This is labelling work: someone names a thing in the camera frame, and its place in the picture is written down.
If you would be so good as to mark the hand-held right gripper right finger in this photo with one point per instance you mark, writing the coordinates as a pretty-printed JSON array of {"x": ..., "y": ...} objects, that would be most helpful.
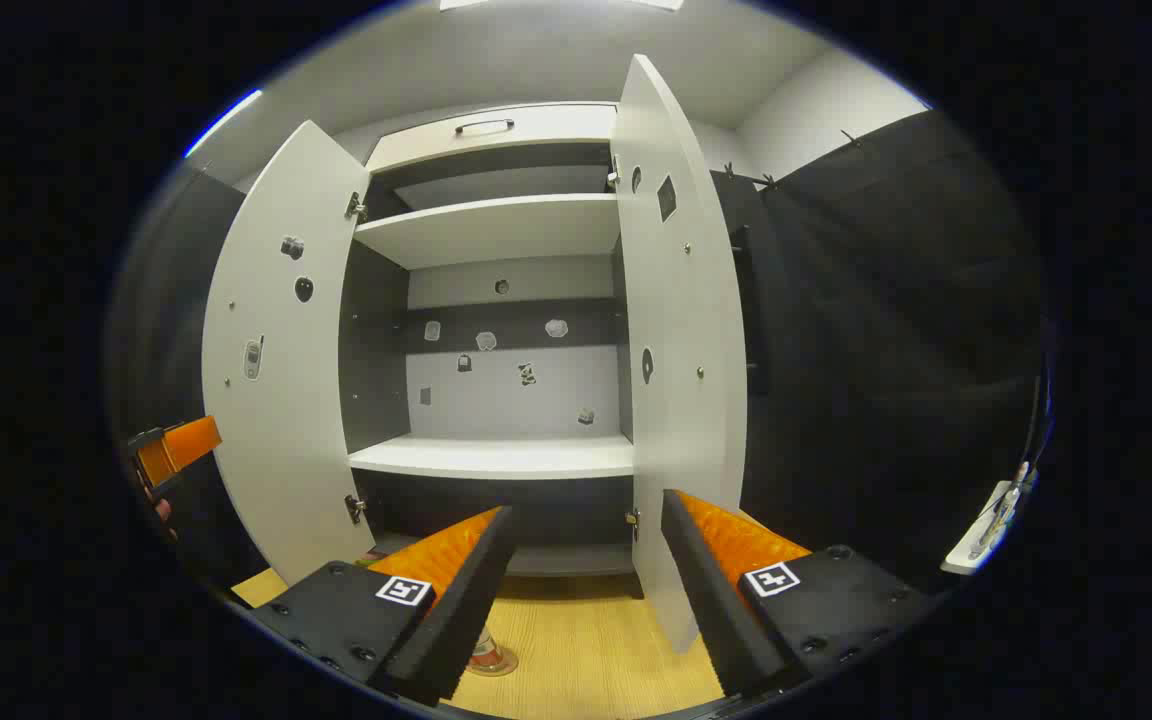
[{"x": 711, "y": 600}]

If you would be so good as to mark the white cabinet door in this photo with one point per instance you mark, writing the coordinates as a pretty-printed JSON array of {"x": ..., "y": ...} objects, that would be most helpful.
[
  {"x": 276, "y": 450},
  {"x": 686, "y": 450}
]

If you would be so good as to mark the small round-based object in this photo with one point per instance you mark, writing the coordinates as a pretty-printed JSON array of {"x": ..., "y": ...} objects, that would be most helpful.
[{"x": 491, "y": 655}]

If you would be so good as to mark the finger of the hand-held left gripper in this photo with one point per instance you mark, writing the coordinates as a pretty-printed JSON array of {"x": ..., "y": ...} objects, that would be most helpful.
[{"x": 181, "y": 448}]

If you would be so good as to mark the white side table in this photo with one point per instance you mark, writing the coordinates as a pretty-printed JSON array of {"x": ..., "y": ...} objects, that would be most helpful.
[{"x": 971, "y": 550}]

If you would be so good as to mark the black backdrop cloth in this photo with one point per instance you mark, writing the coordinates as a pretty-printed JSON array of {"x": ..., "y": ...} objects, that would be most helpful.
[{"x": 886, "y": 350}]

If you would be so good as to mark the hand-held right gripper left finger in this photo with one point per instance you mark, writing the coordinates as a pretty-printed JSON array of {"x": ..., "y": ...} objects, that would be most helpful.
[{"x": 466, "y": 600}]

